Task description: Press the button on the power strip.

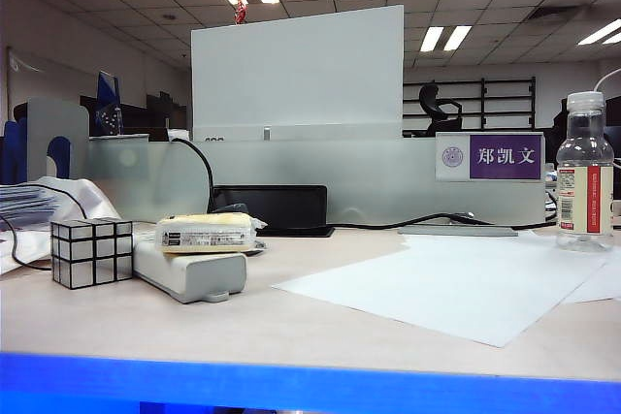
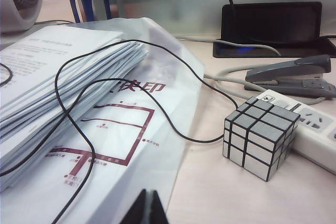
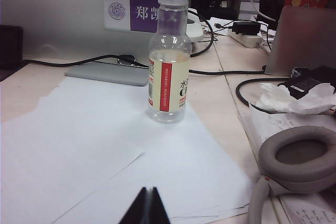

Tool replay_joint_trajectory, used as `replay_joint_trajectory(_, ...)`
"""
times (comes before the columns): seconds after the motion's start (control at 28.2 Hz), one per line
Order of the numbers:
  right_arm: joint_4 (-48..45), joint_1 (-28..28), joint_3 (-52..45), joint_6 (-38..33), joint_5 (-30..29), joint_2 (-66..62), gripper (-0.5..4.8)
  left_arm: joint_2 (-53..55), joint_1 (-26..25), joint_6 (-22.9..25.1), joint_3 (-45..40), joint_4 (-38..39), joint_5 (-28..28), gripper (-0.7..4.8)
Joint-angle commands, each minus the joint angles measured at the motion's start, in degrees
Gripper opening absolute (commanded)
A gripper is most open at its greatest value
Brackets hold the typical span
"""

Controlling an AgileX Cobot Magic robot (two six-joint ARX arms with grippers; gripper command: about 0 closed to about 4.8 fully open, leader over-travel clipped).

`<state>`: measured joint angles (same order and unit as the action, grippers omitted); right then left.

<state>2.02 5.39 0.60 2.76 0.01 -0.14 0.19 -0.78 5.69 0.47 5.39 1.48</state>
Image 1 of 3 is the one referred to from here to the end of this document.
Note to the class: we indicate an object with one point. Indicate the white power strip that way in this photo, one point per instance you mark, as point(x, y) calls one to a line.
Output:
point(208, 276)

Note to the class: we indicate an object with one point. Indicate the black rectangular tray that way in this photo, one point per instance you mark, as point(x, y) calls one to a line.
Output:
point(291, 205)

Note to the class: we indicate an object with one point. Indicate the frosted glass desk partition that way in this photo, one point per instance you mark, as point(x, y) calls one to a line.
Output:
point(378, 181)

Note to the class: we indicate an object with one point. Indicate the dark grey handheld device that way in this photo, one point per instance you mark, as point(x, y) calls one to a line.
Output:
point(234, 208)

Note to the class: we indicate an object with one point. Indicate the white upright board panel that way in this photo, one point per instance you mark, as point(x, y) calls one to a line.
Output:
point(296, 74)

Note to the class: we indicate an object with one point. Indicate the yellow tissue packet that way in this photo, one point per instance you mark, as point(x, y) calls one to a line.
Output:
point(208, 237)

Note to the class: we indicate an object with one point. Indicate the black office chair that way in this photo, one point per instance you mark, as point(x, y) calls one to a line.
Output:
point(436, 108)

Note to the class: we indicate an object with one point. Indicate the large white paper sheet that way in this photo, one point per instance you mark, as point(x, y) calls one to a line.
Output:
point(436, 283)

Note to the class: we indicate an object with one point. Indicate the red hanging ornament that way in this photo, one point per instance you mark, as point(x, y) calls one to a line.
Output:
point(240, 9)

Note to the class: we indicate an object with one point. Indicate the purple white name plate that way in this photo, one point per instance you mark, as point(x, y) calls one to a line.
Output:
point(504, 157)

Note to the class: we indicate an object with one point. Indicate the white plastic bag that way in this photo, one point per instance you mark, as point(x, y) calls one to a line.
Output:
point(97, 200)

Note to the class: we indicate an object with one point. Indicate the blue crystal trophy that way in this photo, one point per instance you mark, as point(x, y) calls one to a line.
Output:
point(107, 99)

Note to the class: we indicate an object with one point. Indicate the silver mirror puzzle cube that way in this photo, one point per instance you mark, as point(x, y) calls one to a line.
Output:
point(92, 254)

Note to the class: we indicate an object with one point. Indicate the black shelf rack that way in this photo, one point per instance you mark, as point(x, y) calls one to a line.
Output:
point(533, 104)

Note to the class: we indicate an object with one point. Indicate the grey metal bookend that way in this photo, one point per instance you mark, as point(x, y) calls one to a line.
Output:
point(58, 118)

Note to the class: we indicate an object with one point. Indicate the clear plastic bottle red label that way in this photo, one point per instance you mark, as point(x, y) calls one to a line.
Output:
point(582, 162)

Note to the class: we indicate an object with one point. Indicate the blue folder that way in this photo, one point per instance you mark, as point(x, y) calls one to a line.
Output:
point(12, 157)

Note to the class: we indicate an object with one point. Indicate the ceiling light panel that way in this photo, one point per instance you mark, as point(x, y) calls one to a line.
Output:
point(601, 32)

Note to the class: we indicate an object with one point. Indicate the grey flat base plate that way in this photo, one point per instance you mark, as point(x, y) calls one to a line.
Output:
point(456, 231)

